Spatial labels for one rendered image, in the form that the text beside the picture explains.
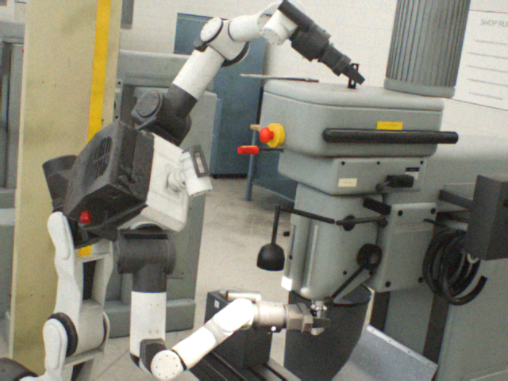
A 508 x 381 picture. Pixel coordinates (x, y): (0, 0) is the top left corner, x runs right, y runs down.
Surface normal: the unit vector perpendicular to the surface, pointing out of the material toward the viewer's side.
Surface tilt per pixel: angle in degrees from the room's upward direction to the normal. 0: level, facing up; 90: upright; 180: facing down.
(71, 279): 114
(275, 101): 90
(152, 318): 74
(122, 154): 58
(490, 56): 90
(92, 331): 81
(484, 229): 90
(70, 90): 90
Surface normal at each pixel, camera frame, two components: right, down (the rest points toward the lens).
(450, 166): 0.55, 0.25
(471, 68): -0.83, 0.03
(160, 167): 0.72, -0.31
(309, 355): -0.41, 0.22
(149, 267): 0.34, -0.04
